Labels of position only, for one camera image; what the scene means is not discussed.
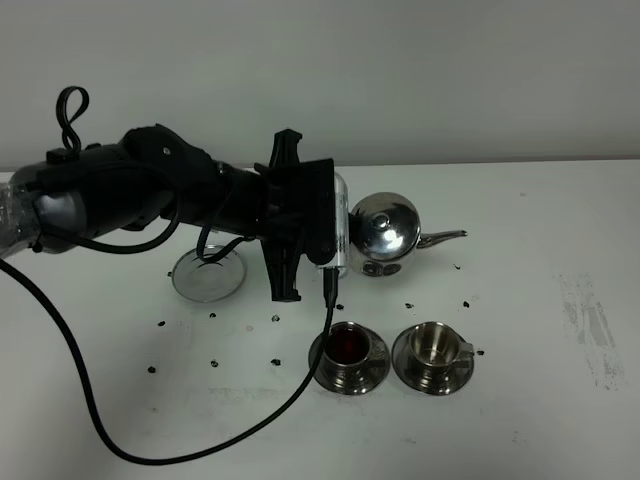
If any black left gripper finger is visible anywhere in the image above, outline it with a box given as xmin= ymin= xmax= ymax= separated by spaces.
xmin=269 ymin=129 xmax=303 ymax=168
xmin=260 ymin=239 xmax=304 ymax=302

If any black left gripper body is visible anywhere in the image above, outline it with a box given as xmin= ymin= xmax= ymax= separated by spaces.
xmin=254 ymin=161 xmax=313 ymax=245

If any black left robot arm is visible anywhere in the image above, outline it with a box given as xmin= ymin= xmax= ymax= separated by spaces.
xmin=1 ymin=125 xmax=334 ymax=302

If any stainless steel teapot saucer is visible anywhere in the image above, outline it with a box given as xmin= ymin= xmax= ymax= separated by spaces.
xmin=170 ymin=249 xmax=247 ymax=303

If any left stainless steel teacup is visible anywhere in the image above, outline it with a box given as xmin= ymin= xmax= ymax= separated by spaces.
xmin=323 ymin=322 xmax=389 ymax=368

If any stainless steel teacup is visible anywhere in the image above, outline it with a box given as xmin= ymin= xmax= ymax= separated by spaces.
xmin=323 ymin=322 xmax=389 ymax=368
xmin=408 ymin=322 xmax=475 ymax=369

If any left stainless steel saucer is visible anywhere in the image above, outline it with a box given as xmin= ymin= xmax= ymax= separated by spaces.
xmin=314 ymin=350 xmax=391 ymax=396

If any right stainless steel teacup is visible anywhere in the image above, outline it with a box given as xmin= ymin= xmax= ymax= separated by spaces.
xmin=408 ymin=322 xmax=475 ymax=369

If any right stainless steel saucer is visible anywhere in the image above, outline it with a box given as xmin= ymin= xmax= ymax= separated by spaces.
xmin=392 ymin=324 xmax=475 ymax=396

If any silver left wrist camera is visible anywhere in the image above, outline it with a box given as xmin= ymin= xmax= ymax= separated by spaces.
xmin=296 ymin=159 xmax=350 ymax=277

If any black left camera cable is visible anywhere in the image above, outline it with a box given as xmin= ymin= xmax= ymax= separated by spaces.
xmin=0 ymin=86 xmax=341 ymax=464

